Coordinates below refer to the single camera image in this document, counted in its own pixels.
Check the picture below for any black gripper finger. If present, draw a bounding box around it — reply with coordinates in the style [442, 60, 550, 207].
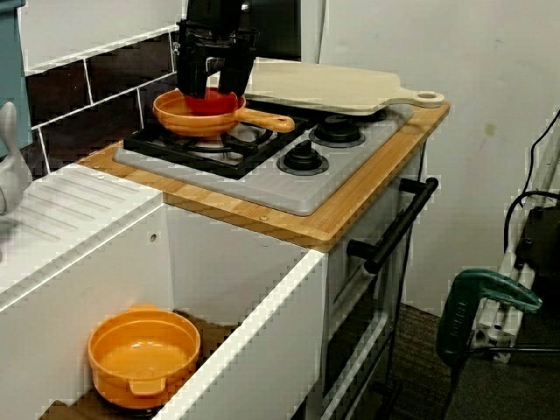
[176, 50, 210, 98]
[217, 55, 256, 95]

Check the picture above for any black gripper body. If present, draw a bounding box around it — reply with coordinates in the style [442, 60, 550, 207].
[174, 19, 260, 62]

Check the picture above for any red toy chili pepper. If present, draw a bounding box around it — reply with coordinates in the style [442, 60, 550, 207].
[183, 87, 240, 117]

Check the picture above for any orange toy frying pan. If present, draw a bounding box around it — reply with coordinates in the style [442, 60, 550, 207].
[151, 88, 297, 144]

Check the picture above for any dark upright panel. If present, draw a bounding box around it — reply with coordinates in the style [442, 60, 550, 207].
[242, 0, 303, 62]

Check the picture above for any black burner grate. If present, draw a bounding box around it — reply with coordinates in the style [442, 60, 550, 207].
[123, 117, 316, 180]

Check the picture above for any dark tiled backsplash panel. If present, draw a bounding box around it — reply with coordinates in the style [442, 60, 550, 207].
[24, 0, 250, 176]

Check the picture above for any light wooden cutting board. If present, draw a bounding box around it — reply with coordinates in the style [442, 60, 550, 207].
[242, 56, 446, 118]

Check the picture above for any black stove knob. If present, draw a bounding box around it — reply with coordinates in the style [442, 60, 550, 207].
[277, 139, 329, 176]
[309, 114, 367, 146]

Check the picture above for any grey toy stove plate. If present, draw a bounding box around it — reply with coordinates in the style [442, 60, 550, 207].
[112, 102, 415, 216]

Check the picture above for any wooden toy kitchen countertop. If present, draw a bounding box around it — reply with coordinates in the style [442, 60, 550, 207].
[78, 101, 452, 254]

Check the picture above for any grey toy faucet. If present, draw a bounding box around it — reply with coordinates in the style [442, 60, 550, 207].
[0, 101, 34, 259]

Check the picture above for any white toy oven door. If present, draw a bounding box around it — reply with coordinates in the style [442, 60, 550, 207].
[323, 143, 430, 420]

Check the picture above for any white toy sink unit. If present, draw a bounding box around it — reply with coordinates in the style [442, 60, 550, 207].
[0, 164, 329, 420]

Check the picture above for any orange toy pot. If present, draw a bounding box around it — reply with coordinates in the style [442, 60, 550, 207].
[87, 304, 202, 406]

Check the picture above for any green power drill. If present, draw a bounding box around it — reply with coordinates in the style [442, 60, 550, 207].
[436, 269, 543, 368]

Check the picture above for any dark box device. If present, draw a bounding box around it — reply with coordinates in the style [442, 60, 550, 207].
[514, 204, 560, 270]

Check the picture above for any black oven door handle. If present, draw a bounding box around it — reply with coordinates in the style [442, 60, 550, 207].
[347, 177, 439, 273]

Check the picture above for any black cable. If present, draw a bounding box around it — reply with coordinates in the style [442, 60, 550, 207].
[502, 104, 560, 263]

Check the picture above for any aluminium frame profile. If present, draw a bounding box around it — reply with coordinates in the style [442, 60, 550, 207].
[472, 143, 560, 364]

